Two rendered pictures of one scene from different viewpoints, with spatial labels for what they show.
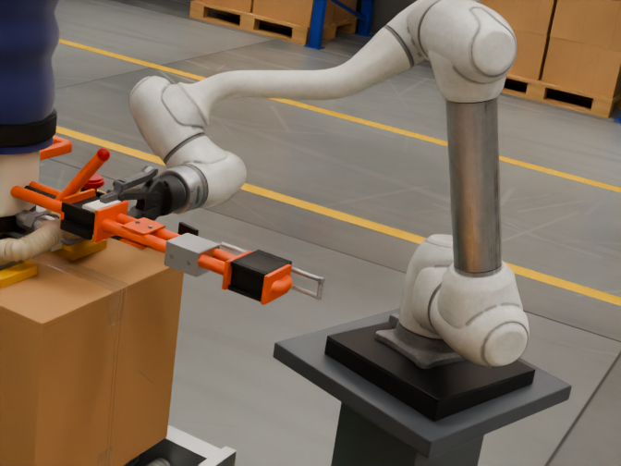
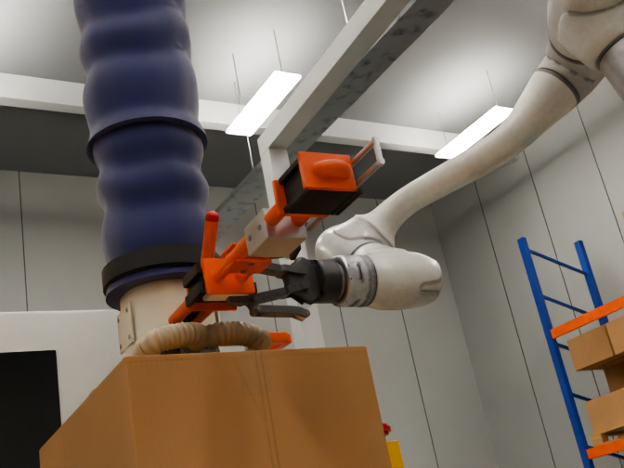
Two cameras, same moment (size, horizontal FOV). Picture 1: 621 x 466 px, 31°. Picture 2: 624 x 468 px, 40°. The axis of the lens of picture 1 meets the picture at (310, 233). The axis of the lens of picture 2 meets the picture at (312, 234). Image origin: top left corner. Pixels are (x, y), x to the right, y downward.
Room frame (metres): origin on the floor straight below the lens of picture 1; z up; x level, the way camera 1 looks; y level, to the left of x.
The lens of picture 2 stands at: (0.82, -0.44, 0.73)
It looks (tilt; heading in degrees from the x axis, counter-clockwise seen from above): 22 degrees up; 31
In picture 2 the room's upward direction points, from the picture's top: 11 degrees counter-clockwise
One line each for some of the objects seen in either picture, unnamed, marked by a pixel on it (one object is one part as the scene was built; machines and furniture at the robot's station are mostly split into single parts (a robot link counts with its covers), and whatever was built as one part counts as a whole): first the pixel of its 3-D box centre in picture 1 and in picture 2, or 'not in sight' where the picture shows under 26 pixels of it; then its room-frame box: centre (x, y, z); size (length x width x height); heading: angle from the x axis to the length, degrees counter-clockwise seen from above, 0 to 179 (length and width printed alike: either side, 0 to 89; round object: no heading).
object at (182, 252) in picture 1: (191, 254); (275, 233); (1.76, 0.19, 1.20); 0.07 x 0.07 x 0.04; 62
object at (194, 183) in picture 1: (179, 190); (347, 280); (2.06, 0.26, 1.21); 0.09 x 0.06 x 0.09; 62
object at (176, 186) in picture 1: (155, 197); (310, 281); (2.00, 0.30, 1.21); 0.09 x 0.07 x 0.08; 152
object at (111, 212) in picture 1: (93, 214); (219, 285); (1.86, 0.38, 1.21); 0.10 x 0.08 x 0.06; 152
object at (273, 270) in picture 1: (256, 276); (313, 185); (1.69, 0.08, 1.20); 0.08 x 0.07 x 0.05; 62
